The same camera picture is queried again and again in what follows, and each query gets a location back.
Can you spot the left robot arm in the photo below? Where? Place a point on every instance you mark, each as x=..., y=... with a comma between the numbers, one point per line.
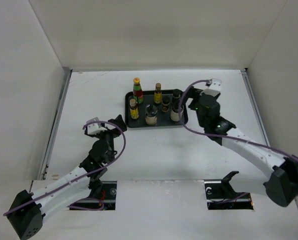
x=30, y=210

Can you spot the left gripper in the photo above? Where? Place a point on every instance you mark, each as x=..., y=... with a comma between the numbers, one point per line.
x=115, y=132

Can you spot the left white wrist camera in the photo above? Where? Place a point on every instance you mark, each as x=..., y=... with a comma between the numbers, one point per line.
x=94, y=127

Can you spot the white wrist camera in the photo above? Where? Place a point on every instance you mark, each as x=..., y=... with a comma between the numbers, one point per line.
x=94, y=127
x=213, y=87

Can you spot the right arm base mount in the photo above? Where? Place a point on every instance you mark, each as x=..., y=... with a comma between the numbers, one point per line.
x=220, y=195

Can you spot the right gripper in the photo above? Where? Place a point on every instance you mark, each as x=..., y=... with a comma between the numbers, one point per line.
x=195, y=94

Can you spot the small yellow label bottle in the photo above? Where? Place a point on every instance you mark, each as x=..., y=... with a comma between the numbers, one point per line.
x=157, y=99

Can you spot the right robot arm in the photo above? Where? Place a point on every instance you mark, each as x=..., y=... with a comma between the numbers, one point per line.
x=279, y=180

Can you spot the red chili sauce bottle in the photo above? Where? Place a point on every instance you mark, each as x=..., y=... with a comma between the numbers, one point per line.
x=137, y=91

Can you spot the black cap spice jar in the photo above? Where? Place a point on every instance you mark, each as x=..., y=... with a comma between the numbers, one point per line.
x=176, y=94
x=165, y=103

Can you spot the black plastic tray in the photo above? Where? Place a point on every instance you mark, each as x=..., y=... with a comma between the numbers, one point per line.
x=163, y=118

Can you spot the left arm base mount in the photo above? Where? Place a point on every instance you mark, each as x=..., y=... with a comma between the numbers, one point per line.
x=101, y=199

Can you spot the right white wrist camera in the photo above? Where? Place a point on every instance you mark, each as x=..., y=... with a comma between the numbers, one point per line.
x=213, y=87

